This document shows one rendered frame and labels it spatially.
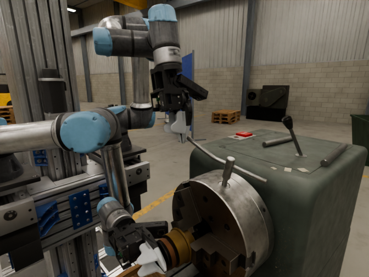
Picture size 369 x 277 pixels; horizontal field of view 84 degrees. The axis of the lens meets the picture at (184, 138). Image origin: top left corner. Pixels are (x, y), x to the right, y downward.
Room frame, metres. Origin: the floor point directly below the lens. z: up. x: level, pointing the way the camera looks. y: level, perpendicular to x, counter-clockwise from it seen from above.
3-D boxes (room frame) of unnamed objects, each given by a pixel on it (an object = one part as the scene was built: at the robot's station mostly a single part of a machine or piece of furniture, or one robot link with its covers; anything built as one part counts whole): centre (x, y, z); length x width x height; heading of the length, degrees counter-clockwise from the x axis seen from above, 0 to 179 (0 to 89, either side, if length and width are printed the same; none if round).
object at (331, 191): (0.82, -0.39, 1.06); 0.59 x 0.48 x 0.39; 129
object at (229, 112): (8.67, -1.78, 0.22); 1.25 x 0.86 x 0.44; 147
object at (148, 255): (0.41, 0.09, 1.10); 0.09 x 0.06 x 0.03; 39
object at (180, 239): (0.46, 0.02, 1.08); 0.09 x 0.09 x 0.09; 39
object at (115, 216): (0.56, 0.20, 1.08); 0.08 x 0.05 x 0.08; 129
